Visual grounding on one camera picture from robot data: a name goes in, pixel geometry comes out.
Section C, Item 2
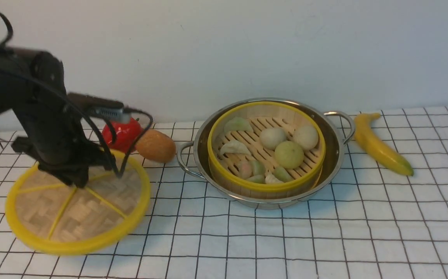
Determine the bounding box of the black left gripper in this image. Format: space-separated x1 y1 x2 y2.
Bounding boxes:
10 50 112 189

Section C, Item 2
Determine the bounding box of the woven bamboo steamer lid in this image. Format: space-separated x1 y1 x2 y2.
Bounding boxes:
5 155 151 256

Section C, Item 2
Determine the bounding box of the yellow rimmed bamboo steamer basket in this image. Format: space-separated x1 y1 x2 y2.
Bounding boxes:
207 105 326 193

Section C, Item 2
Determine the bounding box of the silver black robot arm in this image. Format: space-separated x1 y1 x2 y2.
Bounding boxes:
0 46 114 188

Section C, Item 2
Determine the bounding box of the stainless steel pot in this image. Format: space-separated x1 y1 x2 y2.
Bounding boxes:
176 98 355 210

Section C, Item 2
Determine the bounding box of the red bell pepper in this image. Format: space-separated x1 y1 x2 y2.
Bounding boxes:
102 118 144 154

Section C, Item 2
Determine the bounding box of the brown potato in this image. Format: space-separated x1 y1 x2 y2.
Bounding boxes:
135 129 176 163

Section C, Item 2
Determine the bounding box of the white dumpling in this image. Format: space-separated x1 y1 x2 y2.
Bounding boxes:
220 140 251 155

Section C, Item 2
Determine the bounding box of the pale green dumpling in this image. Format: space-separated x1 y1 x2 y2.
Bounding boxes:
224 117 253 134

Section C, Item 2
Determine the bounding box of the pink tinted dumpling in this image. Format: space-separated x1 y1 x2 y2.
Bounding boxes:
237 160 253 180

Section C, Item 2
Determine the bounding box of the white round bun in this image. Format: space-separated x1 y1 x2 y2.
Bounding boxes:
292 125 319 151
259 127 287 150

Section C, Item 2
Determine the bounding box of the green round bun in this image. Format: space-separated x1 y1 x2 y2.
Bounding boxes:
275 141 305 169

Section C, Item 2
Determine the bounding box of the yellow banana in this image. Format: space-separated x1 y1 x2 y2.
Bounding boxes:
354 113 414 176

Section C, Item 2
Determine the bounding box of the checkered white tablecloth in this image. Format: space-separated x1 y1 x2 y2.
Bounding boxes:
0 107 448 279

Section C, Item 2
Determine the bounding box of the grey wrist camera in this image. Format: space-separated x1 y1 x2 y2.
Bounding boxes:
67 92 131 124

